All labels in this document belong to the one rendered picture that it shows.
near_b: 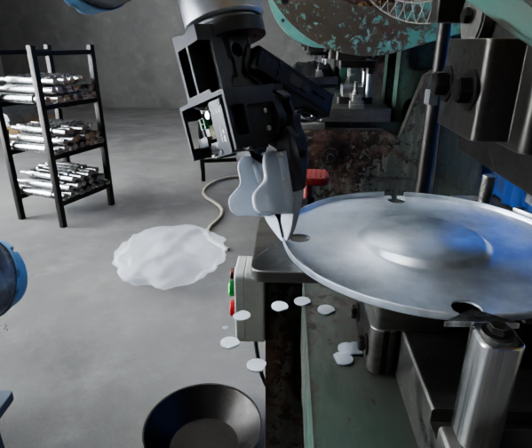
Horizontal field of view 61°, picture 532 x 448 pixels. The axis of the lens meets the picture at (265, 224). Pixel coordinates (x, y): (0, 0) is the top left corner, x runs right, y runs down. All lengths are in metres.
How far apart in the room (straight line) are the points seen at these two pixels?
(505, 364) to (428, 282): 0.11
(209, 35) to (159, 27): 6.86
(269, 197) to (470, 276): 0.19
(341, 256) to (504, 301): 0.14
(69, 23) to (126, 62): 0.94
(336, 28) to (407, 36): 0.25
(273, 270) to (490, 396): 0.19
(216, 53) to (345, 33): 1.35
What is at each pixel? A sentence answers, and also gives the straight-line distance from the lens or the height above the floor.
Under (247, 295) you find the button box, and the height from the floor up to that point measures 0.59.
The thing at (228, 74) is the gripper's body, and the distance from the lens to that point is 0.43.
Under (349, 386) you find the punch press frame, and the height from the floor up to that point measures 0.64.
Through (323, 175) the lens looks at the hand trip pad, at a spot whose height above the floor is 0.76.
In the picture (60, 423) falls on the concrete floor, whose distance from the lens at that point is 1.47.
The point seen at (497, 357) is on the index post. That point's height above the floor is 0.79.
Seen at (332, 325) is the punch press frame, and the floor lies 0.65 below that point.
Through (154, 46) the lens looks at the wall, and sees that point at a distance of 7.30.
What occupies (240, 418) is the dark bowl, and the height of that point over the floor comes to 0.03.
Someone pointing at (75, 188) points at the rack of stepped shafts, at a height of 0.18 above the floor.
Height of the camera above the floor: 0.97
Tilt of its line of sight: 22 degrees down
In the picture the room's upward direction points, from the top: straight up
